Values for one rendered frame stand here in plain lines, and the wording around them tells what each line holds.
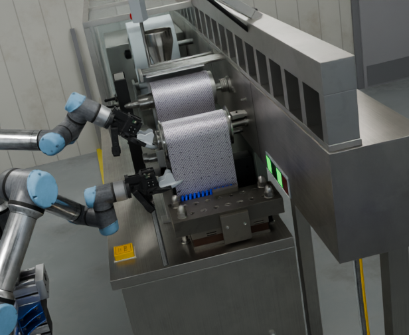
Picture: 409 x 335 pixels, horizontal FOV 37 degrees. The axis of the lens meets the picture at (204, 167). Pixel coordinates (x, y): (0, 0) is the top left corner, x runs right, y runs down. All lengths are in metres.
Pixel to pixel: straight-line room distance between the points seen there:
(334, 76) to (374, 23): 5.22
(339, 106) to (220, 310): 1.09
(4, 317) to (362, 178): 1.12
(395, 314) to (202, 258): 0.69
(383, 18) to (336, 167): 5.24
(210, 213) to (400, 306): 0.72
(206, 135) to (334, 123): 0.89
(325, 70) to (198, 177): 1.02
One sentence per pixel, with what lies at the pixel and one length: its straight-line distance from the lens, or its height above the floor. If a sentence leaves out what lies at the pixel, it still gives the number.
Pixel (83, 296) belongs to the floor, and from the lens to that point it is 3.83.
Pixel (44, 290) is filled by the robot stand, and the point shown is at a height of 0.73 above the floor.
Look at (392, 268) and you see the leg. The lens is 1.74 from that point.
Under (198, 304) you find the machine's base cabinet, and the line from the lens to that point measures 2.23.
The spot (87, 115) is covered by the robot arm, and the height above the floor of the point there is 1.41.
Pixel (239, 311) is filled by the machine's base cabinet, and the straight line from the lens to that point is 2.28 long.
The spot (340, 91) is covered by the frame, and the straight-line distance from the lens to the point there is 1.40.
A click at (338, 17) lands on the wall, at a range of 6.47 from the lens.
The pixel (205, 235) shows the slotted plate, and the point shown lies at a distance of 2.17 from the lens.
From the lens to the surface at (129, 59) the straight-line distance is 3.18.
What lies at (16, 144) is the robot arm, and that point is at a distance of 2.20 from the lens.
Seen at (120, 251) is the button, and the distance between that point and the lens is 2.25.
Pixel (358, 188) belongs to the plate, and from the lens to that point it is 1.49.
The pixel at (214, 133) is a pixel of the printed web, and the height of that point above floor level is 1.25.
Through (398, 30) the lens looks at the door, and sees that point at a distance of 6.75.
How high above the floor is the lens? 2.00
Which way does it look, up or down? 23 degrees down
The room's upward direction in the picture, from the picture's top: 11 degrees counter-clockwise
